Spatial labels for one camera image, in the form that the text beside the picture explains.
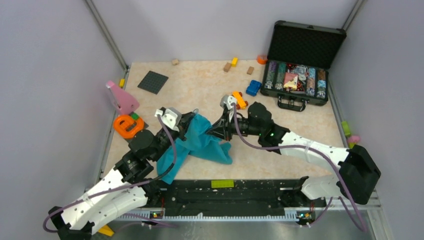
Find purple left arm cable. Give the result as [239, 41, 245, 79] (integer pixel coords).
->
[42, 114, 178, 233]

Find tan wooden block left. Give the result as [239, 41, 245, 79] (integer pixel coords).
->
[223, 62, 232, 73]

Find small yellow block at wall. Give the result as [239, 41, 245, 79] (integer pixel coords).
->
[119, 78, 126, 89]

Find yellow wedge block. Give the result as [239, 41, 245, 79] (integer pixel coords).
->
[98, 225, 115, 237]

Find teal garment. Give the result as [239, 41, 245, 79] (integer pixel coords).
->
[161, 114, 233, 184]

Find black lego baseplate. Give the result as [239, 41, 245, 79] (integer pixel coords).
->
[137, 70, 169, 95]

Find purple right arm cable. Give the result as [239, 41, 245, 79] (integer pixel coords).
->
[231, 103, 369, 233]

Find tan wooden block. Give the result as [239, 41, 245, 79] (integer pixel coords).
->
[223, 62, 232, 73]
[246, 66, 255, 75]

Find pink plastic toy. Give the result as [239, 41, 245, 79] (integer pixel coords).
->
[105, 81, 140, 115]

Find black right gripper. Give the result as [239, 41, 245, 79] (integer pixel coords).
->
[206, 109, 262, 142]

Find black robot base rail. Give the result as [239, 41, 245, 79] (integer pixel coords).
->
[145, 178, 327, 218]

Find yellow toy car red wheels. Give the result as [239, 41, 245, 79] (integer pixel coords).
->
[232, 91, 249, 110]

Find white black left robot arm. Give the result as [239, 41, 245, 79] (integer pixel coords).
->
[47, 108, 197, 240]

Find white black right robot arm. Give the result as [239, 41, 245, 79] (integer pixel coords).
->
[206, 102, 381, 206]

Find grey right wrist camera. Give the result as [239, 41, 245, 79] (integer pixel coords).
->
[219, 95, 237, 110]

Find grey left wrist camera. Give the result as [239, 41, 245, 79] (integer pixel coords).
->
[154, 107, 182, 132]

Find green pink toy pile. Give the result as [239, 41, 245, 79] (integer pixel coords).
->
[341, 121, 361, 149]

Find black poker chip case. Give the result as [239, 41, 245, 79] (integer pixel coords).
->
[260, 20, 347, 112]

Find tan wooden block right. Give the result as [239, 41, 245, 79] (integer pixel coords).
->
[246, 66, 255, 75]

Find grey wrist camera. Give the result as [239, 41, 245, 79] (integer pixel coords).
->
[219, 95, 237, 110]
[154, 107, 182, 132]

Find blue toy car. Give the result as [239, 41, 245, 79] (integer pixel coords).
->
[245, 79, 262, 97]

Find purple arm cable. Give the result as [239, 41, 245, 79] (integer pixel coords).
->
[42, 114, 178, 233]
[231, 103, 369, 233]

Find orange plastic toy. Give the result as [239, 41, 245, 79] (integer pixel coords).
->
[113, 112, 146, 140]

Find orange tape roll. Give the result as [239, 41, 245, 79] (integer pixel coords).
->
[256, 55, 268, 65]

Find yellow wooden block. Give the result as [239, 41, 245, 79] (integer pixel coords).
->
[230, 57, 238, 67]

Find green label strip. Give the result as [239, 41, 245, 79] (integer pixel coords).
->
[210, 179, 235, 189]

